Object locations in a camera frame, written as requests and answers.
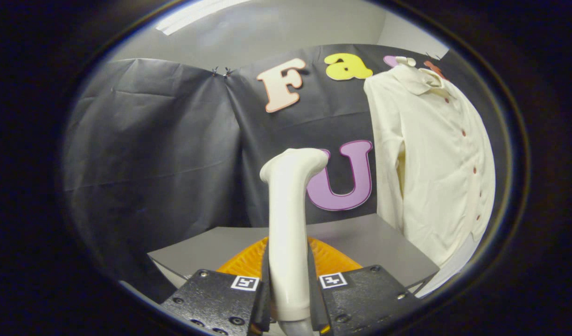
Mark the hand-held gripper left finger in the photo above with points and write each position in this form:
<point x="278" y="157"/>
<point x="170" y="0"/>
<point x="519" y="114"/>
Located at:
<point x="216" y="301"/>

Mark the black backdrop cloth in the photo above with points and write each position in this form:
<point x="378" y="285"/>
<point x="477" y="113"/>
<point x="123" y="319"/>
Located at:
<point x="150" y="154"/>

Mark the ceiling light panel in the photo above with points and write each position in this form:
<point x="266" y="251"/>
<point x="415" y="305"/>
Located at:
<point x="188" y="17"/>

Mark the cream button shirt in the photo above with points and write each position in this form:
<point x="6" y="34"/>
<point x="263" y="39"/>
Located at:
<point x="430" y="163"/>

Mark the grey cabinet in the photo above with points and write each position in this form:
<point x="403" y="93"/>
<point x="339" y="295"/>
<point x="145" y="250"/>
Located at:
<point x="360" y="238"/>

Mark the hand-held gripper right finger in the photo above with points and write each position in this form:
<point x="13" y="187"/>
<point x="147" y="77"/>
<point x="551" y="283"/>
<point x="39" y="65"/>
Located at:
<point x="360" y="298"/>

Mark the white clothes hanger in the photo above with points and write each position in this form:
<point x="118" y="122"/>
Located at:
<point x="405" y="60"/>

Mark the white garment steamer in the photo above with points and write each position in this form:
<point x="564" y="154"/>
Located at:
<point x="288" y="233"/>

